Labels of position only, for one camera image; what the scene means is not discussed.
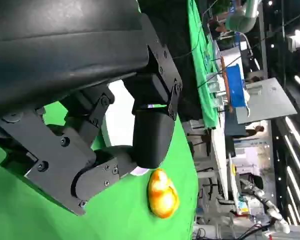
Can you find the white workshop desk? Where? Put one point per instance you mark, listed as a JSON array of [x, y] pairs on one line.
[[218, 150]]

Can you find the green table cloth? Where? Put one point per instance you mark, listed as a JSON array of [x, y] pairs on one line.
[[65, 225]]

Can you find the glossy orange toy bread roll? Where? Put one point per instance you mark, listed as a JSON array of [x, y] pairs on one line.
[[163, 197]]

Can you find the blue plastic bin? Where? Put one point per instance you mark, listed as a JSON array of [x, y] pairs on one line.
[[236, 85]]

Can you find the lilac plate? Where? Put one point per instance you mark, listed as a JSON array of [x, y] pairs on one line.
[[117, 120]]

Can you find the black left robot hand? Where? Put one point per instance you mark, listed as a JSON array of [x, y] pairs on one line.
[[65, 50]]

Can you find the green cloth on workshop desk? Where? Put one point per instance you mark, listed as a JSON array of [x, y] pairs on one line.
[[202, 75]]

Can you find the black backdrop curtain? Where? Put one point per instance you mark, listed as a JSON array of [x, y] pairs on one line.
[[175, 25]]

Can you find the grey board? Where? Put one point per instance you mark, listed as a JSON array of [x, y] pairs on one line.
[[267, 102]]

